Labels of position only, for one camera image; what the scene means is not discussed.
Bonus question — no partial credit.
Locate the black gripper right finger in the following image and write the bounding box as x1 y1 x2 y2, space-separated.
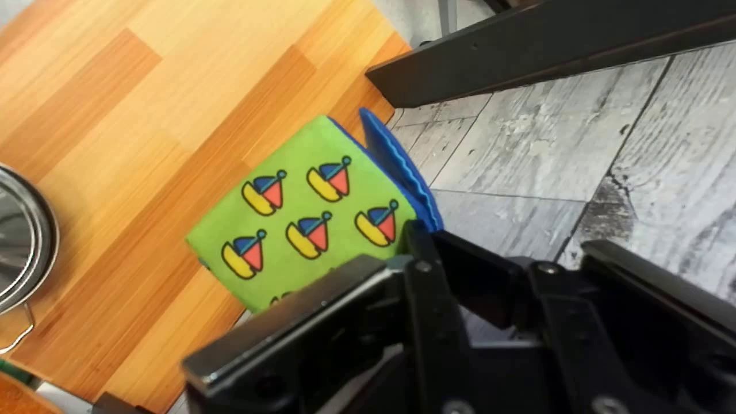
432 229 736 364

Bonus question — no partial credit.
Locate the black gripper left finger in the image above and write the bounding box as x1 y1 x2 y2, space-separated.
401 218 475 414

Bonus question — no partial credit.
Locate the wooden toy kitchen unit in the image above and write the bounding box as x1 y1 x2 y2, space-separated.
0 0 414 414

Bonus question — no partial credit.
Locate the small steel pot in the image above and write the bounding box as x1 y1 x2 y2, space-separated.
0 160 63 358

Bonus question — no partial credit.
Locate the black panel frame post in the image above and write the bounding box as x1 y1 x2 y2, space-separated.
364 0 736 111

